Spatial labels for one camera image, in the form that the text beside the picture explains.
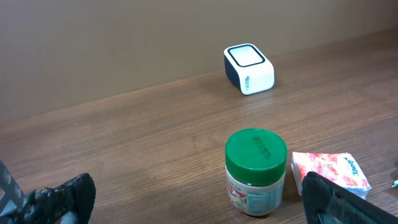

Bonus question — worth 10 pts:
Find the white barcode scanner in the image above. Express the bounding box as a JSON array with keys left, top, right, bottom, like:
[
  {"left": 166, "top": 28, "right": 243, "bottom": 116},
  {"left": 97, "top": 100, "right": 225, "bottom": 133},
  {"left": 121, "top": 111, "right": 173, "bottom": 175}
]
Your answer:
[{"left": 223, "top": 44, "right": 275, "bottom": 95}]

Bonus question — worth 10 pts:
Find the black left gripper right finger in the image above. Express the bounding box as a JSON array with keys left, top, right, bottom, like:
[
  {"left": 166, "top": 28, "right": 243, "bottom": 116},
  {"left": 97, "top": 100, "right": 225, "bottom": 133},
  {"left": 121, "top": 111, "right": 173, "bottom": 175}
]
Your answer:
[{"left": 302, "top": 172, "right": 397, "bottom": 224}]

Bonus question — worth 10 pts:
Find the teal wet wipes pack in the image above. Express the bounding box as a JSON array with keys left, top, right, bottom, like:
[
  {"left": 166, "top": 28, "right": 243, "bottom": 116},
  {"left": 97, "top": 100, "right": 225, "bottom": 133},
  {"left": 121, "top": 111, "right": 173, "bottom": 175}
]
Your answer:
[{"left": 391, "top": 180, "right": 398, "bottom": 188}]

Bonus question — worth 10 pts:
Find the orange tissue pack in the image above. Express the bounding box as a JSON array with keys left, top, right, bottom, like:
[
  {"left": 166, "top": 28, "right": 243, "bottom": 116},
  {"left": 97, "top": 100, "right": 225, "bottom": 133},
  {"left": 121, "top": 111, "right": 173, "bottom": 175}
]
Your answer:
[{"left": 291, "top": 152, "right": 371, "bottom": 199}]

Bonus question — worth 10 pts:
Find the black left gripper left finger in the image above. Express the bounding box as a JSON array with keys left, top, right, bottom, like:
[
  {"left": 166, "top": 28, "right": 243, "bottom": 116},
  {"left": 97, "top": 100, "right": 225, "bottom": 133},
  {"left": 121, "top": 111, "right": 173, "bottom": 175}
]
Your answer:
[{"left": 1, "top": 173, "right": 96, "bottom": 224}]

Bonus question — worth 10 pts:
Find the green lid peanut butter jar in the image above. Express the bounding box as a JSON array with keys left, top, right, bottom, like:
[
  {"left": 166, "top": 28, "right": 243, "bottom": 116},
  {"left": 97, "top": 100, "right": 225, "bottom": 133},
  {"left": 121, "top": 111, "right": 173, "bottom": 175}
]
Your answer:
[{"left": 224, "top": 128, "right": 288, "bottom": 217}]

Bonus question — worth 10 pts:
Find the grey plastic shopping basket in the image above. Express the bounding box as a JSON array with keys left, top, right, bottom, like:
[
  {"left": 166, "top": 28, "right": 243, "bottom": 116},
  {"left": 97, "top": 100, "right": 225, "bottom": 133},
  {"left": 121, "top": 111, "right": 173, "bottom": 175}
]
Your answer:
[{"left": 0, "top": 161, "right": 25, "bottom": 215}]

